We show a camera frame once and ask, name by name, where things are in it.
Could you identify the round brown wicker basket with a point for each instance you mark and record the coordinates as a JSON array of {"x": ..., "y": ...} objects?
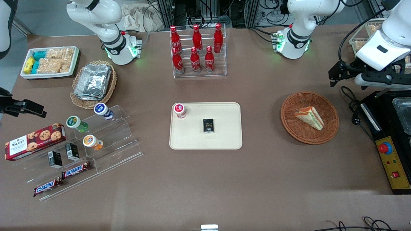
[{"x": 303, "y": 134}]

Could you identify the yellow snack packet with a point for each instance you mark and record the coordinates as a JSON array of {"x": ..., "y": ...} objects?
[{"x": 29, "y": 65}]

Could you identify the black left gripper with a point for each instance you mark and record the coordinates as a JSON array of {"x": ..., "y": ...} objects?
[{"x": 349, "y": 68}]

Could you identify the black equipment rack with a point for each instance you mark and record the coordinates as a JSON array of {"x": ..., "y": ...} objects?
[{"x": 224, "y": 12}]

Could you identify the teal snack packet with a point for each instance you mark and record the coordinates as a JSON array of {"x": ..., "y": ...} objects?
[
  {"x": 39, "y": 55},
  {"x": 35, "y": 66}
]

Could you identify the small white block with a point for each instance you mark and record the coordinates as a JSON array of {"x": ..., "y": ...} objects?
[{"x": 209, "y": 227}]

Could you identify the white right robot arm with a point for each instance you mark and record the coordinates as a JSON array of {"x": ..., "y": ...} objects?
[{"x": 106, "y": 16}]

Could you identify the orange cap small bottle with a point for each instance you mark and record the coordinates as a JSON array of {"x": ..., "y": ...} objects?
[{"x": 91, "y": 141}]

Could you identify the oval light wicker basket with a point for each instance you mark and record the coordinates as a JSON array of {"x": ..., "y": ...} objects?
[{"x": 77, "y": 101}]

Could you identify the clear acrylic bottle rack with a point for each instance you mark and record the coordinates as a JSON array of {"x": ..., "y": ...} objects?
[{"x": 200, "y": 74}]

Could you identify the triangular sandwich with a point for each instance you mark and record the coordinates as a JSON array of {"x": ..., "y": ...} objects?
[{"x": 310, "y": 117}]

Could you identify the black countertop appliance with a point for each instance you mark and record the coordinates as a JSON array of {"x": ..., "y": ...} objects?
[{"x": 385, "y": 112}]

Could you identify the blue cap small bottle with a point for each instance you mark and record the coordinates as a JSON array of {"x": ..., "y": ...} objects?
[{"x": 102, "y": 109}]

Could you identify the puffed rice snack pack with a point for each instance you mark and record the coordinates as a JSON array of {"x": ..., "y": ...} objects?
[
  {"x": 67, "y": 55},
  {"x": 54, "y": 53},
  {"x": 48, "y": 65}
]

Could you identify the yellow emergency stop control box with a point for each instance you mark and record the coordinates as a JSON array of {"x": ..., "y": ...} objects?
[{"x": 395, "y": 163}]

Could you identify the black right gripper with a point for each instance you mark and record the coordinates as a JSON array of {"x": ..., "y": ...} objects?
[{"x": 7, "y": 105}]

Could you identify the red tartan cookie box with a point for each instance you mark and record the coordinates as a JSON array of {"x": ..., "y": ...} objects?
[{"x": 35, "y": 141}]

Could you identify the red cola bottle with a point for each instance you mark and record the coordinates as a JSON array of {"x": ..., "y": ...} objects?
[
  {"x": 178, "y": 61},
  {"x": 197, "y": 38},
  {"x": 209, "y": 60},
  {"x": 218, "y": 38},
  {"x": 175, "y": 39},
  {"x": 195, "y": 61}
]

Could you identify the brown snickers bar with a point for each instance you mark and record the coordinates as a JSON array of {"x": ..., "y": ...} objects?
[
  {"x": 76, "y": 170},
  {"x": 47, "y": 187}
]

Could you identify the red cap small bottle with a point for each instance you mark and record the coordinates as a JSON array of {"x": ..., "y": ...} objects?
[{"x": 179, "y": 110}]

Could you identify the clear acrylic step shelf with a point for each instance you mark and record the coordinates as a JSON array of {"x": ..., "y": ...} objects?
[{"x": 118, "y": 144}]

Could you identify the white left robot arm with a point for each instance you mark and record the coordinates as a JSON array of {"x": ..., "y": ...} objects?
[{"x": 300, "y": 19}]

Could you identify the green cap small bottle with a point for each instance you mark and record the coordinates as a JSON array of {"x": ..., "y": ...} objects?
[{"x": 74, "y": 122}]

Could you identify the stack of foil trays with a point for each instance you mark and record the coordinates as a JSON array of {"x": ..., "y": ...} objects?
[{"x": 93, "y": 81}]

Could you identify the white rectangular snack bin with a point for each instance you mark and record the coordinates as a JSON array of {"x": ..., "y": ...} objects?
[{"x": 75, "y": 57}]

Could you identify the small black gum box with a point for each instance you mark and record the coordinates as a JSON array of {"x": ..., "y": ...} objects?
[
  {"x": 208, "y": 125},
  {"x": 55, "y": 159},
  {"x": 72, "y": 151}
]

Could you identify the clear plastic container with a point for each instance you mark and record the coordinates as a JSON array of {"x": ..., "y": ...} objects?
[{"x": 403, "y": 115}]

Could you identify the cream plastic tray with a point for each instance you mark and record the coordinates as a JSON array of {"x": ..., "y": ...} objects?
[{"x": 224, "y": 134}]

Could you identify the crumpled beige cloth bag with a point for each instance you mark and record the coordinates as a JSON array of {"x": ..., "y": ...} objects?
[{"x": 138, "y": 17}]

